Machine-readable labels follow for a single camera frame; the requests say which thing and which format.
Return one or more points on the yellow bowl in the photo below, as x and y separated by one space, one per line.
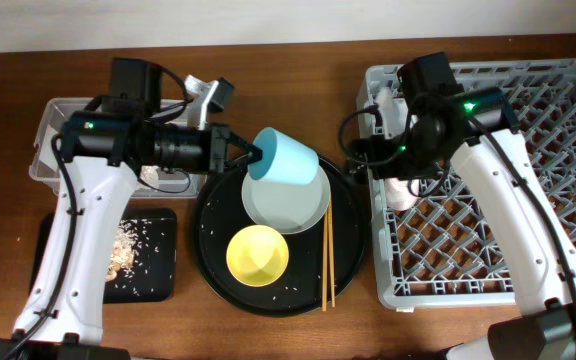
257 256

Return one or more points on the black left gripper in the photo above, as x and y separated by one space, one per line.
219 148

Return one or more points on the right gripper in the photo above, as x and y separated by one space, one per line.
360 151

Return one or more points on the black rectangular tray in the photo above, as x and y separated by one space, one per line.
151 277

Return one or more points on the clear plastic waste bin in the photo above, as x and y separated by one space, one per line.
44 167

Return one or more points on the food scraps with rice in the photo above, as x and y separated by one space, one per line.
125 250

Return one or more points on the blue cup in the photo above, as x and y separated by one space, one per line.
284 160

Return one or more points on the wooden chopstick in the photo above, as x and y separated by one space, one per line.
330 253
325 262

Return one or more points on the pink cup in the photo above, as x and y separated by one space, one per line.
401 195

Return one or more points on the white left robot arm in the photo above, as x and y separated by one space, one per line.
62 318

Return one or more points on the grey dishwasher rack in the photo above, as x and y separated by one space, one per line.
440 252

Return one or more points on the light grey plate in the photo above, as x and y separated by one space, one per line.
289 209

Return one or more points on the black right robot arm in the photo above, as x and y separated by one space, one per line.
472 175

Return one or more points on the white napkin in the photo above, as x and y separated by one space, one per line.
150 172

